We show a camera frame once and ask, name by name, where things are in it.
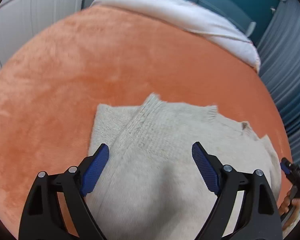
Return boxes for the cream knit sweater black hearts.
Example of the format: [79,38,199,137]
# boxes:
[86,94,281,239]

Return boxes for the orange plush blanket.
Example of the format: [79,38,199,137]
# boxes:
[0,6,291,236]

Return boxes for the right hand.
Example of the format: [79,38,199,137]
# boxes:
[278,190,300,230]

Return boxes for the blue-grey striped curtain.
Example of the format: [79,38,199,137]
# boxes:
[257,0,300,166]

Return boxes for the white wardrobe doors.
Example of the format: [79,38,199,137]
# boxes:
[0,0,82,70]

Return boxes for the white quilt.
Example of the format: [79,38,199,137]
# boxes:
[90,0,261,73]

